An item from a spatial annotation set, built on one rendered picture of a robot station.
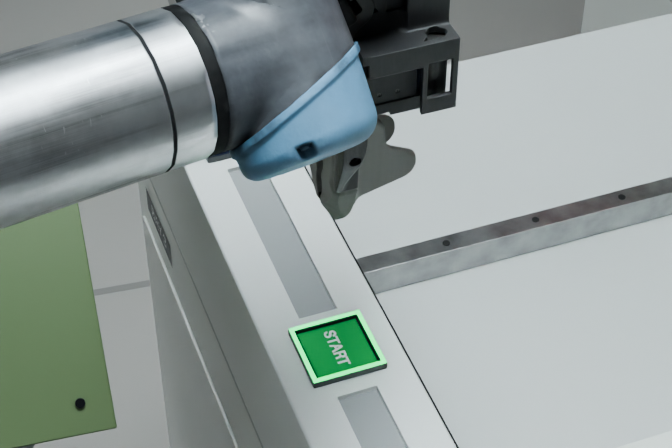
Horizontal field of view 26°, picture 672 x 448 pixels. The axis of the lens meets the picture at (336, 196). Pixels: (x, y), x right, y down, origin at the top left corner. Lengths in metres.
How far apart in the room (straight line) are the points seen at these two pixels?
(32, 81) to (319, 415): 0.44
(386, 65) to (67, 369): 0.46
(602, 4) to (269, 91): 1.18
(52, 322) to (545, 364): 0.41
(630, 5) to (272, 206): 0.72
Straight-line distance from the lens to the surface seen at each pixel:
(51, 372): 1.20
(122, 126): 0.66
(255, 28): 0.68
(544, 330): 1.27
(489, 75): 1.54
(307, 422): 1.01
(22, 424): 1.20
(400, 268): 1.28
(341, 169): 0.88
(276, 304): 1.09
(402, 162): 0.92
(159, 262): 1.47
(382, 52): 0.85
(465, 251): 1.30
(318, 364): 1.04
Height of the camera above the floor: 1.74
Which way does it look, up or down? 42 degrees down
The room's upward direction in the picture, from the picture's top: straight up
